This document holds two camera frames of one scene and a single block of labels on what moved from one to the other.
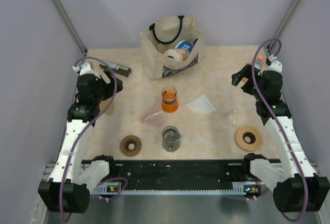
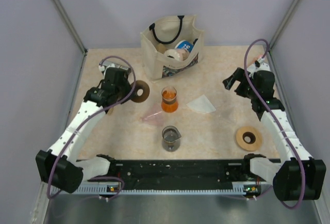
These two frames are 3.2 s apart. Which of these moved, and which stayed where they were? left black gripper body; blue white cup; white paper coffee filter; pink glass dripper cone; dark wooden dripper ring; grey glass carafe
Moved: left black gripper body; dark wooden dripper ring
Stayed: blue white cup; grey glass carafe; white paper coffee filter; pink glass dripper cone
